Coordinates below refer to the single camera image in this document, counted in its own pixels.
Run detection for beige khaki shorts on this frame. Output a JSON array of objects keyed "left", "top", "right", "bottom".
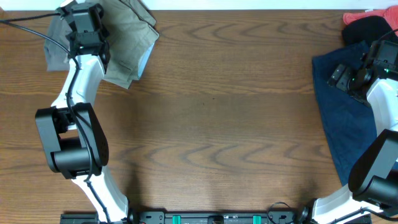
[{"left": 98, "top": 0, "right": 159, "bottom": 89}]

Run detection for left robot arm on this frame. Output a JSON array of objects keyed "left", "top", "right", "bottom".
[{"left": 35, "top": 1, "right": 132, "bottom": 223}]

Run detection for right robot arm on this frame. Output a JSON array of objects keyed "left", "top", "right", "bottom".
[{"left": 295, "top": 40, "right": 397, "bottom": 223}]

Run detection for navy blue shorts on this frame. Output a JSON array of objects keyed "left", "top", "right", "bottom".
[{"left": 312, "top": 41, "right": 377, "bottom": 185}]

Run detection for folded grey shorts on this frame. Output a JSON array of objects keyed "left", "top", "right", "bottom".
[{"left": 44, "top": 16, "right": 72, "bottom": 72}]

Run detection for black cloth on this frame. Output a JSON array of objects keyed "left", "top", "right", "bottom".
[{"left": 341, "top": 16, "right": 392, "bottom": 46}]

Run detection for red cloth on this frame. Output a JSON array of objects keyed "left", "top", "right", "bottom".
[{"left": 343, "top": 5, "right": 397, "bottom": 30}]

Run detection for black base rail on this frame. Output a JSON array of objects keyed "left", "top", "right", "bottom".
[{"left": 60, "top": 210, "right": 373, "bottom": 224}]

